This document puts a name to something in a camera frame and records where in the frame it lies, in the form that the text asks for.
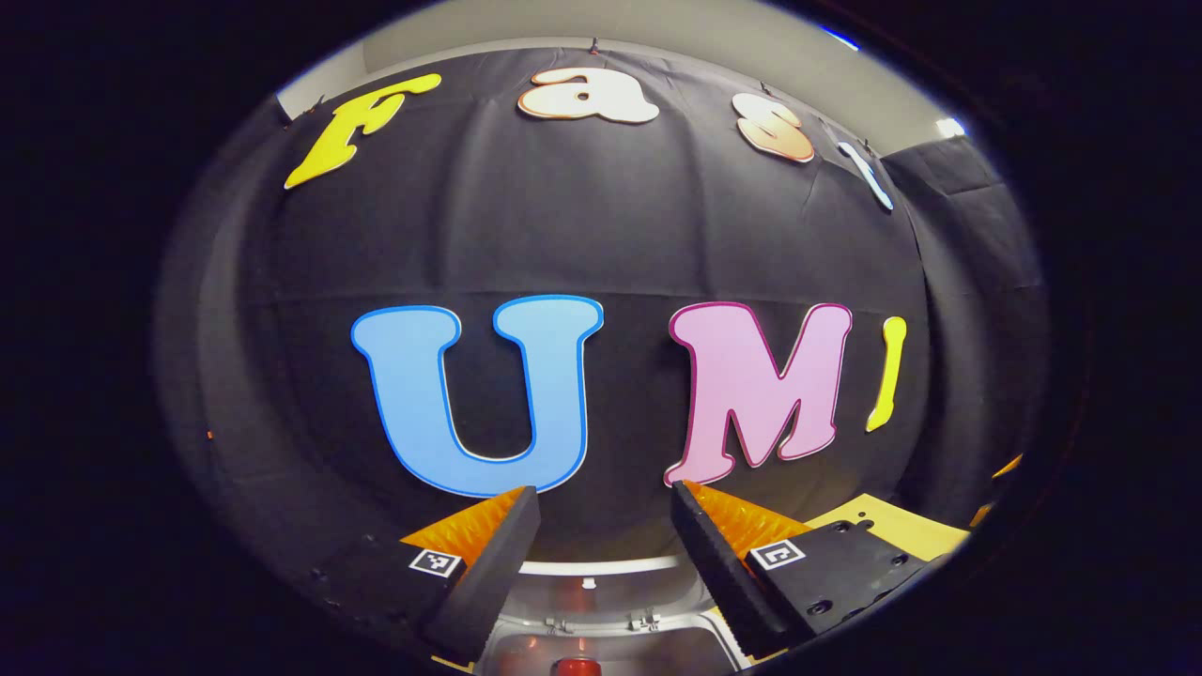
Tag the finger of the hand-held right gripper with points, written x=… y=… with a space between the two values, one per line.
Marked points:
x=982 y=516
x=1010 y=465

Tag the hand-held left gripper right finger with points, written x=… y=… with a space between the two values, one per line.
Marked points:
x=714 y=573

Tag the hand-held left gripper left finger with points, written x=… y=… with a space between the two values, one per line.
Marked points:
x=502 y=573

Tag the red pop can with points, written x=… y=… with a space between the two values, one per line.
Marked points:
x=577 y=668

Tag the white desktop garbage bin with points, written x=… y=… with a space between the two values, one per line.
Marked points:
x=610 y=638

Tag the wooden desktop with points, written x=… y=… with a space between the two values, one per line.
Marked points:
x=911 y=535

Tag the black backdrop cloth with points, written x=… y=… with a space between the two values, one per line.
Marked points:
x=563 y=216

